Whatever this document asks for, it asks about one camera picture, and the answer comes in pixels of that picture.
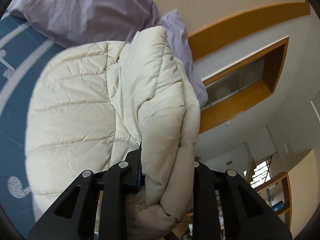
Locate wooden framed glass door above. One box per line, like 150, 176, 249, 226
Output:
189, 1, 310, 133

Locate wooden wall shelf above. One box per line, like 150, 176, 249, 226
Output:
255, 172, 292, 229

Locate blue white striped bedspread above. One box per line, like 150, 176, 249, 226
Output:
1, 12, 63, 237

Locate lavender pillow left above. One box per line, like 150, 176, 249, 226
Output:
8, 0, 159, 48

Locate cream puffer jacket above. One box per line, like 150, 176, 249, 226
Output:
25, 26, 200, 239

